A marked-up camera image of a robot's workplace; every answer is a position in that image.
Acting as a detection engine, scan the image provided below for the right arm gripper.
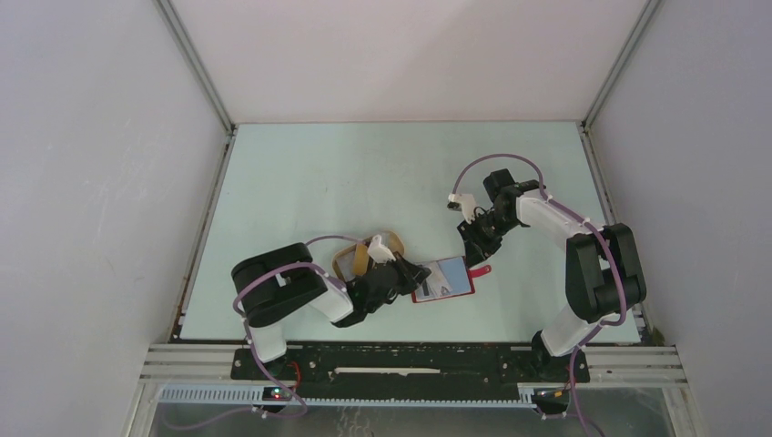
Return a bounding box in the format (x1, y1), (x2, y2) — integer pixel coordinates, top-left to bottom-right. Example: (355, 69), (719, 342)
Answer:
(456, 210), (519, 269)

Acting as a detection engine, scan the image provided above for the silver VIP card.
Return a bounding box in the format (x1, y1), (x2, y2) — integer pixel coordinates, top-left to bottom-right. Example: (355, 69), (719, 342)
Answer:
(414, 258), (472, 302)

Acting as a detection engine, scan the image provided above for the red leather card holder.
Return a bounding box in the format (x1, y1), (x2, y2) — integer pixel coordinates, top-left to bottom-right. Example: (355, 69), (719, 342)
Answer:
(411, 257), (493, 304)

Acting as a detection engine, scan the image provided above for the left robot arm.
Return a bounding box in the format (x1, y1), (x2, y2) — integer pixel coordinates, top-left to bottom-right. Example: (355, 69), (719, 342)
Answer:
(231, 235), (431, 380)

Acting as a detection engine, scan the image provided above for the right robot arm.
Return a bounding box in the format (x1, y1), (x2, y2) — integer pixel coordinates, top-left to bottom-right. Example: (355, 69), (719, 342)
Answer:
(447, 169), (646, 381)

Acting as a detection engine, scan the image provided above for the gold card with stripe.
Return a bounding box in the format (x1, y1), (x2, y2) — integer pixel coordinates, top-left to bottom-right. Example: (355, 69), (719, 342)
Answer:
(351, 243), (370, 277)

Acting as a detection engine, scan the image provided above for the beige oval plastic tray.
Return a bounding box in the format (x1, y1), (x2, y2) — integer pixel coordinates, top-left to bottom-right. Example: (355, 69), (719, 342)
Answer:
(331, 230), (405, 282)

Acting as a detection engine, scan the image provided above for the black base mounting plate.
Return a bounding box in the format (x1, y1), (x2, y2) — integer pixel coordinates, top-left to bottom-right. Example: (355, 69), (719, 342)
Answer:
(230, 341), (590, 401)

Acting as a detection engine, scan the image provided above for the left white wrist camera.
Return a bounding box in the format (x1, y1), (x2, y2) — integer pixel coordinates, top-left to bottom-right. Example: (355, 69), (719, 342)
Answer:
(367, 234), (396, 264)

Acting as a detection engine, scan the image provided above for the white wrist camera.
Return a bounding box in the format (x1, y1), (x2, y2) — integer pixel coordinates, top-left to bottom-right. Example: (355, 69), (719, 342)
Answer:
(367, 234), (396, 264)
(447, 193), (478, 223)

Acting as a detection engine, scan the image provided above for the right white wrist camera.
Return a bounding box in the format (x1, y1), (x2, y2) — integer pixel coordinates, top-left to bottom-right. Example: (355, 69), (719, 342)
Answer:
(447, 193), (478, 223)

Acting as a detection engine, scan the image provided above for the aluminium frame rail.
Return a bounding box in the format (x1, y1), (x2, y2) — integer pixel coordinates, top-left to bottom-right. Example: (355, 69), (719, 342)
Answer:
(124, 341), (704, 436)

